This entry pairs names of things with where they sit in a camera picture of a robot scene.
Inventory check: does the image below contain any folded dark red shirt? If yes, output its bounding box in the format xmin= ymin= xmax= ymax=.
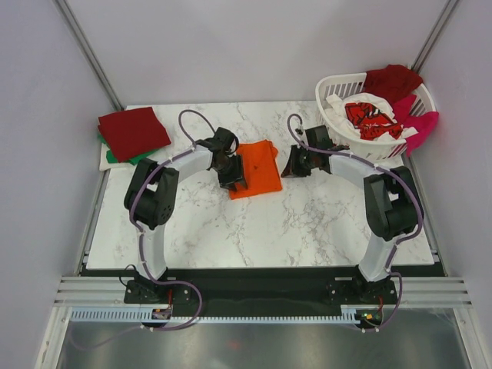
xmin=98 ymin=107 xmax=171 ymax=162

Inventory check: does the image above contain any left aluminium corner post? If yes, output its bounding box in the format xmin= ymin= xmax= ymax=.
xmin=53 ymin=0 xmax=125 ymax=111

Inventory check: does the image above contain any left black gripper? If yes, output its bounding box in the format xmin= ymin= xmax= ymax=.
xmin=212 ymin=155 xmax=247 ymax=193

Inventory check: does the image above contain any white red printed shirt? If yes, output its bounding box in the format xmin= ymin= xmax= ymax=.
xmin=324 ymin=93 xmax=418 ymax=142

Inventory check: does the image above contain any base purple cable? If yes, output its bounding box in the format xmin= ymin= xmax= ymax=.
xmin=345 ymin=271 xmax=404 ymax=334
xmin=68 ymin=278 xmax=204 ymax=351

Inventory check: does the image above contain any pink crumpled shirt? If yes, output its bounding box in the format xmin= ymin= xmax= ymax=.
xmin=392 ymin=94 xmax=439 ymax=157

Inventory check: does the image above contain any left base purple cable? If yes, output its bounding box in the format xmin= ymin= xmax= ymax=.
xmin=68 ymin=278 xmax=204 ymax=351

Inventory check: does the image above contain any aluminium corner post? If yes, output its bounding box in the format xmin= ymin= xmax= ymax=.
xmin=53 ymin=0 xmax=125 ymax=111
xmin=411 ymin=0 xmax=462 ymax=74

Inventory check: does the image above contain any aluminium frame rail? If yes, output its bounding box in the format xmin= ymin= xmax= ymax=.
xmin=55 ymin=276 xmax=472 ymax=308

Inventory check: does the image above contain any white laundry basket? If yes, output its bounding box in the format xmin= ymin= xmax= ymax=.
xmin=315 ymin=72 xmax=436 ymax=162

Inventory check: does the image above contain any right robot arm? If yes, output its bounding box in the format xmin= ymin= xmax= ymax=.
xmin=281 ymin=125 xmax=424 ymax=303

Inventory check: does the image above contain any white slotted cable duct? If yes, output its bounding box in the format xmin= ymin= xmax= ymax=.
xmin=70 ymin=306 xmax=384 ymax=324

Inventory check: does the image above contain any orange t shirt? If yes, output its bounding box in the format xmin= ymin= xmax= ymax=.
xmin=229 ymin=140 xmax=282 ymax=200

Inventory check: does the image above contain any folded cream shirt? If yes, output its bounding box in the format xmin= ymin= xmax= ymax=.
xmin=99 ymin=143 xmax=134 ymax=171

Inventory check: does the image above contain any right aluminium corner post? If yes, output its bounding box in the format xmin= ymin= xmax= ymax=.
xmin=411 ymin=0 xmax=462 ymax=74

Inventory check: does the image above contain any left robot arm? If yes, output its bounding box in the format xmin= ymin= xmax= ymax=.
xmin=124 ymin=128 xmax=248 ymax=302

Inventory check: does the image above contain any folded green shirt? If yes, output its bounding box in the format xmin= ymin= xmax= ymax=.
xmin=98 ymin=133 xmax=159 ymax=165

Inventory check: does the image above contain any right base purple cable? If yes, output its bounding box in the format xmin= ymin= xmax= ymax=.
xmin=345 ymin=271 xmax=404 ymax=334

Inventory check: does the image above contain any dark red crumpled shirt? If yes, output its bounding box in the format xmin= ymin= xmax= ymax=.
xmin=364 ymin=65 xmax=423 ymax=105

